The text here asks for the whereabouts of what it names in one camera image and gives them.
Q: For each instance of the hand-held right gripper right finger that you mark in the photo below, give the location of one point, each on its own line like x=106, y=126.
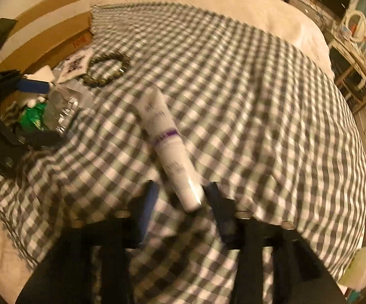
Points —
x=221, y=217

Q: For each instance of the grey drawer cabinet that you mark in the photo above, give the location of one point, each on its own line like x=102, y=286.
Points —
x=309, y=8

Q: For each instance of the white card dark print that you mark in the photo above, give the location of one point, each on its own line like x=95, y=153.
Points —
x=73, y=65

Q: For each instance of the white cosmetic tube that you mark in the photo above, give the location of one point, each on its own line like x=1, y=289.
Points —
x=170, y=145

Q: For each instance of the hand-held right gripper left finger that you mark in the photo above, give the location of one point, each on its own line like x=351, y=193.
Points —
x=148, y=205

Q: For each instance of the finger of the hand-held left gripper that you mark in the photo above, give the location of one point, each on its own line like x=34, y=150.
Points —
x=32, y=87
x=43, y=139

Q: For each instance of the green wrapper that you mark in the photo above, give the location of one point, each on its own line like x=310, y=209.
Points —
x=34, y=117

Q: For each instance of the crushed clear plastic bottle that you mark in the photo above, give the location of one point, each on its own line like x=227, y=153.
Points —
x=64, y=107

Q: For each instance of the brown cardboard box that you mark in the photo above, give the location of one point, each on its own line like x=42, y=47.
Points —
x=43, y=28

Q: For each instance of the round white mirror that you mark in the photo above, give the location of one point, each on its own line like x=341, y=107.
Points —
x=355, y=25

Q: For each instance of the white desk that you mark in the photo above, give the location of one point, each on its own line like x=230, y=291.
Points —
x=341, y=36

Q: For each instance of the pale green plastic container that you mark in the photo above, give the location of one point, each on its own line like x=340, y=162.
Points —
x=362, y=266

